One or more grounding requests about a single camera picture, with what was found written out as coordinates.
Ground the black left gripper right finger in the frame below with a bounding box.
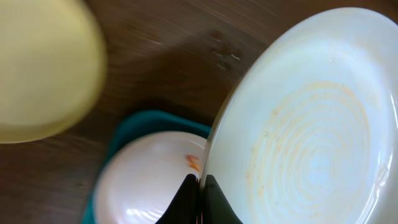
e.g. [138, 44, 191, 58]
[201, 175, 243, 224]

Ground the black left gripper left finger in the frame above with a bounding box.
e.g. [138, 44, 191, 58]
[156, 174, 199, 224]

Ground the white plate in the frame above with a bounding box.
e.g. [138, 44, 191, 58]
[201, 7, 397, 223]
[93, 131, 206, 223]

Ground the yellow plate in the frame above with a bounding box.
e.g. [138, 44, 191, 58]
[1, 0, 107, 143]

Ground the blue plastic tray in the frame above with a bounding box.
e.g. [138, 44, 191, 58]
[81, 110, 211, 224]

